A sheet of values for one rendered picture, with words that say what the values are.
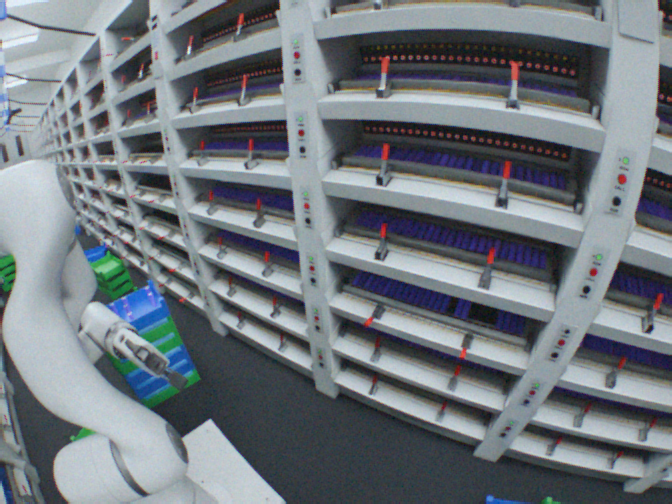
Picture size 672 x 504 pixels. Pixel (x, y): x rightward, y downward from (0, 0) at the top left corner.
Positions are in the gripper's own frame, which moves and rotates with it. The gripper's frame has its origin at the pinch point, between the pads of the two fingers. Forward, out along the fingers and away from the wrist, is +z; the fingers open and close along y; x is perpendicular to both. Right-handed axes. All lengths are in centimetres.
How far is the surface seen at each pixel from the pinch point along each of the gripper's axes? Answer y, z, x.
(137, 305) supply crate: 41, -66, -18
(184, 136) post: -7, -60, -73
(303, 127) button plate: -21, 4, -59
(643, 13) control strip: -60, 70, -57
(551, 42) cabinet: -47, 58, -77
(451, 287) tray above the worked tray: 5, 46, -44
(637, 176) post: -32, 75, -49
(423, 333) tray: 23, 43, -40
